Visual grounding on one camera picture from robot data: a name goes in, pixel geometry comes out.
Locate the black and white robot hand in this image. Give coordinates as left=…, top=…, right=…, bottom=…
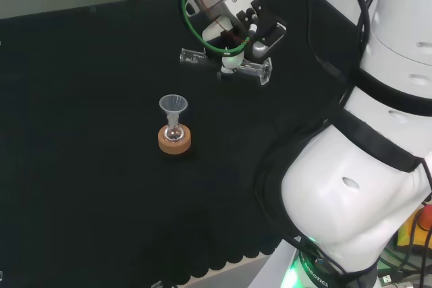
left=201, top=0, right=288, bottom=82

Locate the clear glass graduated cylinder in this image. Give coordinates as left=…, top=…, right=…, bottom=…
left=179, top=47, right=273, bottom=87

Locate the clear glass round-bottom flask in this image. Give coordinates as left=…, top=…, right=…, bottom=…
left=164, top=115, right=184, bottom=144

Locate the clear plastic funnel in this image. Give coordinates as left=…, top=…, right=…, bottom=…
left=159, top=94, right=189, bottom=124

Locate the black bench cloth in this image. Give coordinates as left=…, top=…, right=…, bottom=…
left=0, top=0, right=369, bottom=286

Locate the yellow stop button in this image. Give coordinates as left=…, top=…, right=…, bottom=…
left=396, top=200, right=432, bottom=252

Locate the black cable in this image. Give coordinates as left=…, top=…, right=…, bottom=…
left=296, top=0, right=350, bottom=84
left=319, top=0, right=384, bottom=47

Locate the brown cork ring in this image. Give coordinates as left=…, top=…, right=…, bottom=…
left=157, top=125, right=193, bottom=155

